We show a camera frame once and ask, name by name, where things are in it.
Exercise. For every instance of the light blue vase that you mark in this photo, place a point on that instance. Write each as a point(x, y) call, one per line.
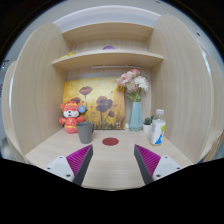
point(136, 120)

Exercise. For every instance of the white light bar under shelf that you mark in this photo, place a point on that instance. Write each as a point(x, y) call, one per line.
point(115, 67)

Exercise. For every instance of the grey mug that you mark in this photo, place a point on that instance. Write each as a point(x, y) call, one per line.
point(85, 131)

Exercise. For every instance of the yellow object on shelf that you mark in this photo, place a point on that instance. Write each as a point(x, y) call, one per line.
point(67, 55)

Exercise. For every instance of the red plush tiger toy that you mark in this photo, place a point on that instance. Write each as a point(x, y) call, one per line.
point(72, 115)

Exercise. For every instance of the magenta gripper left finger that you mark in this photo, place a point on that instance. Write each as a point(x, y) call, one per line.
point(73, 167)

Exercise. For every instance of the red round coaster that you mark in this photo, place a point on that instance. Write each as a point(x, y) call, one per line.
point(110, 141)

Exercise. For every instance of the small potted succulent white pot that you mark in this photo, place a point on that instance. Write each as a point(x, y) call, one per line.
point(147, 125)

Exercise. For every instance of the clear plastic water bottle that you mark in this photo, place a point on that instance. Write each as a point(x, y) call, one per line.
point(158, 128)

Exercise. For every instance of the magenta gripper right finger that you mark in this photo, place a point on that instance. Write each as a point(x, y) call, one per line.
point(152, 166)

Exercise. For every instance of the wooden shelf unit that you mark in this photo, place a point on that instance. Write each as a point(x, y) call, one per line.
point(186, 82)

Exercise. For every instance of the purple object on shelf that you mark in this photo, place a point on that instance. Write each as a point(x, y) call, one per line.
point(108, 48)

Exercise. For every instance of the pink white artificial flowers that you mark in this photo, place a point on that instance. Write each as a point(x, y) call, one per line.
point(134, 83)

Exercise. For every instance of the yellow poppy flower painting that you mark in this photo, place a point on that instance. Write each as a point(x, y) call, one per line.
point(103, 98)

